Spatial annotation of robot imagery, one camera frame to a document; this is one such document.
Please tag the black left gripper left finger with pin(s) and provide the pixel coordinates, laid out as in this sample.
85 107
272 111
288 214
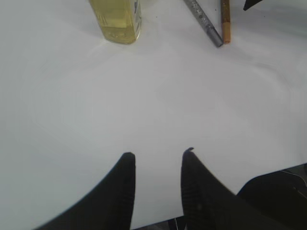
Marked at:
109 206

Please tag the grey marker pen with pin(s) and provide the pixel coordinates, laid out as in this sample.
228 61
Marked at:
204 22

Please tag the yellow tea bottle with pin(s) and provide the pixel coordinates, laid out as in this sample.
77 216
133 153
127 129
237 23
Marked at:
119 20

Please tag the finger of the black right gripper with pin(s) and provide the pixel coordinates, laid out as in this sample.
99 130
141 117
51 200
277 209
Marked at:
250 3

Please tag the gold marker pen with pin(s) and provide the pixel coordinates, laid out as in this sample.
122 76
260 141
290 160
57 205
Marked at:
226 21

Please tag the black chair under table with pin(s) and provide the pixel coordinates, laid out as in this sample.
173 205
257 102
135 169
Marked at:
281 196

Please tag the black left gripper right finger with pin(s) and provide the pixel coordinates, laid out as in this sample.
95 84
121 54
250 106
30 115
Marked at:
209 205

